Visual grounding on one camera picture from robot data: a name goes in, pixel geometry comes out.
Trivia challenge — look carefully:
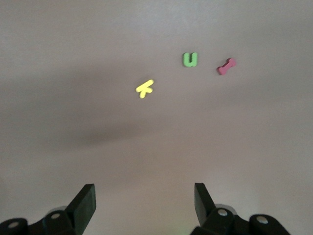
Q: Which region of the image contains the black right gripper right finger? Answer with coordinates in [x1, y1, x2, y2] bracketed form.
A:
[189, 182, 291, 235]

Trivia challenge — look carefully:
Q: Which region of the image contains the yellow foam letter k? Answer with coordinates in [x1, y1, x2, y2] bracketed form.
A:
[135, 79, 155, 99]

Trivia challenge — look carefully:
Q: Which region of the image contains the green foam letter u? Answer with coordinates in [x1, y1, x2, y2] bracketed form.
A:
[182, 52, 199, 68]

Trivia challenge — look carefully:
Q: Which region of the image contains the red foam letter I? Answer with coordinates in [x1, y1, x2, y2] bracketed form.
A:
[216, 57, 237, 76]

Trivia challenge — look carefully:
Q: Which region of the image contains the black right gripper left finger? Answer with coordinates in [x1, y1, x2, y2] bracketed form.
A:
[0, 183, 96, 235]

